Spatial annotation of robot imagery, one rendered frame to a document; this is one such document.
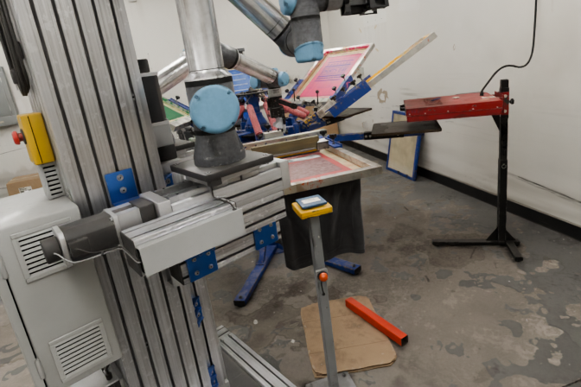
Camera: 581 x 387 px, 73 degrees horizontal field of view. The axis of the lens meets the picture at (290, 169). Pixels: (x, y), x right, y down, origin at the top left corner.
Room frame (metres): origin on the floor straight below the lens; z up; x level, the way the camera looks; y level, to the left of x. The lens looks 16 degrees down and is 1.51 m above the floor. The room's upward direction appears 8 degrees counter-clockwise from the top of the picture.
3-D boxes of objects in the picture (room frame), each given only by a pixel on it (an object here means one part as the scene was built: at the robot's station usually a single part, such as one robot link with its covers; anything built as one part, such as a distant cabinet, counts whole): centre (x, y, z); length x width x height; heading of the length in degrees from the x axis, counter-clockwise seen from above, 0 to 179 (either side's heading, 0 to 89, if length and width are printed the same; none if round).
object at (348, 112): (3.51, -0.27, 0.91); 1.34 x 0.40 x 0.08; 134
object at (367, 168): (2.02, -0.04, 0.97); 0.79 x 0.58 x 0.04; 14
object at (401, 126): (2.86, -0.43, 0.91); 1.34 x 0.40 x 0.08; 74
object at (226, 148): (1.12, 0.20, 1.31); 0.15 x 0.15 x 0.10
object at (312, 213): (1.45, -0.06, 0.48); 0.22 x 0.22 x 0.96; 14
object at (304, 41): (1.06, -0.08, 1.55); 0.11 x 0.08 x 0.11; 13
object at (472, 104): (2.66, -1.15, 1.06); 0.61 x 0.46 x 0.12; 74
